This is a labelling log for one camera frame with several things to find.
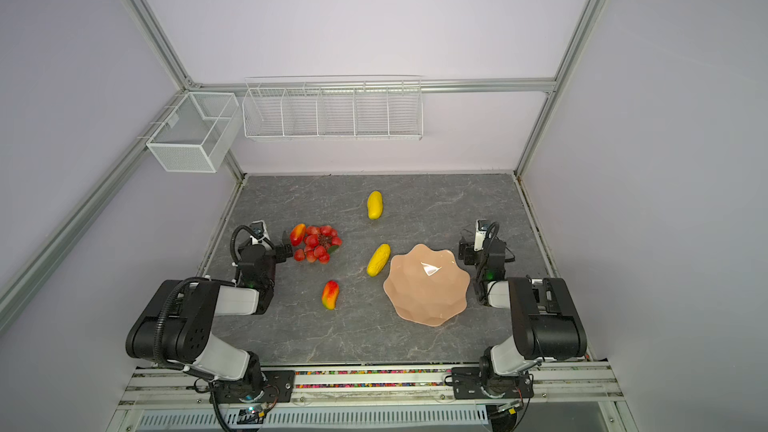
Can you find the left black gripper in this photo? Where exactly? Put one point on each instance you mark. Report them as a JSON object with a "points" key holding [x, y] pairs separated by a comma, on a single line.
{"points": [[278, 250]]}

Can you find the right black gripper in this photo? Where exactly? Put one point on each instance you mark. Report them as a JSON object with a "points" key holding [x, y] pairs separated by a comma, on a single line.
{"points": [[467, 252]]}

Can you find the red yellow mango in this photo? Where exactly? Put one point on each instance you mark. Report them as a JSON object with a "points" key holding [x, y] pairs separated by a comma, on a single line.
{"points": [[330, 295], [297, 235]]}

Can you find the red grape bunch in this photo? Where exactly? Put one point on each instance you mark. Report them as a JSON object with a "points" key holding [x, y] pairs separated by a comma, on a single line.
{"points": [[319, 244]]}

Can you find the pink scalloped fruit bowl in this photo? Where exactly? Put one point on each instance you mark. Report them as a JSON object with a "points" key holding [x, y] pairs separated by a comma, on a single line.
{"points": [[426, 286]]}

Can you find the yellow fruit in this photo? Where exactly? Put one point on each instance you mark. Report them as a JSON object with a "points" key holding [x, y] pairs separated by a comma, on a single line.
{"points": [[375, 205], [378, 260]]}

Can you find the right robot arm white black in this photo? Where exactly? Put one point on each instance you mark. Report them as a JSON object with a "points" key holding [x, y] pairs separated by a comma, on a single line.
{"points": [[545, 322]]}

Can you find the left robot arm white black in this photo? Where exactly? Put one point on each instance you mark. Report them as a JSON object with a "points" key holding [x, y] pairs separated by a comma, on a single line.
{"points": [[175, 329]]}

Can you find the white mesh box basket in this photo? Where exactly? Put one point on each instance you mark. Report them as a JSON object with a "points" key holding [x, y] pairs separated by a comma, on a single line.
{"points": [[198, 132]]}

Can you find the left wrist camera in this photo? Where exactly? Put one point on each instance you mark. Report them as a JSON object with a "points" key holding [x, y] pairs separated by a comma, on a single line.
{"points": [[259, 231]]}

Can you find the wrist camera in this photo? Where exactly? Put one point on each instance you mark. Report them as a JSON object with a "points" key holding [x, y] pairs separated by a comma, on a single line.
{"points": [[259, 231], [481, 229]]}

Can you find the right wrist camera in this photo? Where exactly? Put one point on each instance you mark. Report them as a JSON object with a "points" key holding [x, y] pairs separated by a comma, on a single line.
{"points": [[481, 229]]}

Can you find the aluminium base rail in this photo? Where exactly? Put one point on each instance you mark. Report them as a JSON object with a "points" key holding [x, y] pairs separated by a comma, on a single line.
{"points": [[349, 385]]}

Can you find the white wire basket long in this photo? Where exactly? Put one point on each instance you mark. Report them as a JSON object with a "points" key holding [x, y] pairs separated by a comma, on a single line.
{"points": [[333, 107]]}

